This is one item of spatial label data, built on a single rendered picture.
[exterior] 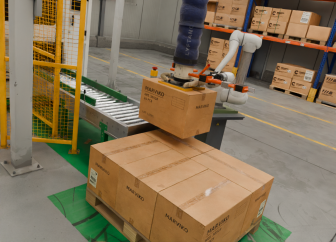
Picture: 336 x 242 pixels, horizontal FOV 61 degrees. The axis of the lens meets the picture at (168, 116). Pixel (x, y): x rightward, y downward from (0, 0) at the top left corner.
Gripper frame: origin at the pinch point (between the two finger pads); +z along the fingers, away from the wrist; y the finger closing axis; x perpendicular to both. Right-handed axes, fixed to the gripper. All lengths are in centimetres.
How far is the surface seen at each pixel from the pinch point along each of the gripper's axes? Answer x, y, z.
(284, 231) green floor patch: -89, 120, -40
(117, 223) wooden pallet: 4, 118, 78
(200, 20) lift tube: 16.7, -45.8, 2.2
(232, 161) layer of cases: -37, 66, -10
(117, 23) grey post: 336, -18, -157
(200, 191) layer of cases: -49, 66, 53
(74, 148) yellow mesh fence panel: 130, 115, 44
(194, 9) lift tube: 20, -53, 9
